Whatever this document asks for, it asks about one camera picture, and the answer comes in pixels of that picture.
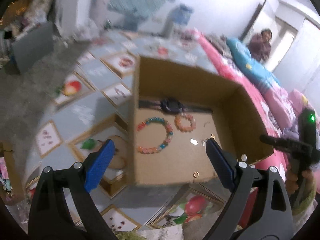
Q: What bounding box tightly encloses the gold butterfly charm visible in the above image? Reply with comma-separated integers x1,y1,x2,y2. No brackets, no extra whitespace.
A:
201,133,217,147

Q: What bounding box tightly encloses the right operator hand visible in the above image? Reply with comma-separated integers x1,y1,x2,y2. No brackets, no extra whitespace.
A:
285,164,315,197

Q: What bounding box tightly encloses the pink bead bracelet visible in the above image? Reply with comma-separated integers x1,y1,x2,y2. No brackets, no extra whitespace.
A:
174,112,196,133

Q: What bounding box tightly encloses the brown cardboard box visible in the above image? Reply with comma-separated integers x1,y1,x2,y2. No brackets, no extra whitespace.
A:
127,56,273,186

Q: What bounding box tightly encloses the teal blue pillow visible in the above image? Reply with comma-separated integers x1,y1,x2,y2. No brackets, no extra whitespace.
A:
226,38,280,93

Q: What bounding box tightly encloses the multicolour bead bracelet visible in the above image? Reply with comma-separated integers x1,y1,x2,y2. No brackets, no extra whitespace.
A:
135,116,174,155

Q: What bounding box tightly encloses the pink strap smart watch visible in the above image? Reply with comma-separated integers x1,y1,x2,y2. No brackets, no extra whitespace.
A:
138,98,213,114

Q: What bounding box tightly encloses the pink lilac quilt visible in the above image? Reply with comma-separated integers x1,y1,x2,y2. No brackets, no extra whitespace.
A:
263,86,319,132

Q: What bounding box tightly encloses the person in dark clothes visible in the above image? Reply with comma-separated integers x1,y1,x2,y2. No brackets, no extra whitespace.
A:
247,28,272,62

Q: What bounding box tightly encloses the grey cabinet box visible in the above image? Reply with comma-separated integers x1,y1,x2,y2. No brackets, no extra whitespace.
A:
12,21,54,74

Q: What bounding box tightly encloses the blue water jug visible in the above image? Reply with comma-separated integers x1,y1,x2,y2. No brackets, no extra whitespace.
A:
163,3,194,38

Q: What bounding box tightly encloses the red floral blanket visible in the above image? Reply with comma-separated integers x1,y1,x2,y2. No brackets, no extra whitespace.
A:
197,34,287,180

